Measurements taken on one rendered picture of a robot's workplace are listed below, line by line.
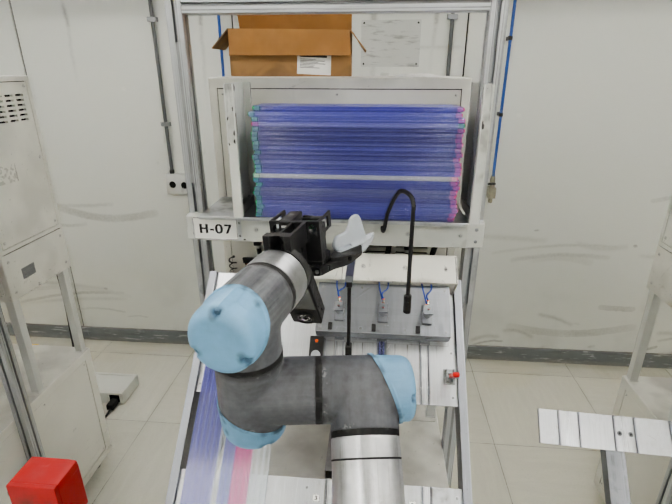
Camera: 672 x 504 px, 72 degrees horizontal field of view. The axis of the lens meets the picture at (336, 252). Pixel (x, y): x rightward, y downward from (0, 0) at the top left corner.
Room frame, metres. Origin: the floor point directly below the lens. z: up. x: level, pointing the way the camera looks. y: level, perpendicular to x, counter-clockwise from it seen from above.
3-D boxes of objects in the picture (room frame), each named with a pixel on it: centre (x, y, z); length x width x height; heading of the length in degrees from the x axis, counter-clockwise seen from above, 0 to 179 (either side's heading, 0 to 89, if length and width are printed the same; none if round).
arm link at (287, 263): (0.51, 0.08, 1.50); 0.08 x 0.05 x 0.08; 74
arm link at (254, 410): (0.43, 0.08, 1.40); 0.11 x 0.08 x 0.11; 92
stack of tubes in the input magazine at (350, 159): (1.18, -0.05, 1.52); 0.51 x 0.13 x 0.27; 85
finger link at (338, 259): (0.62, 0.00, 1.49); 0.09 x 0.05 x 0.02; 128
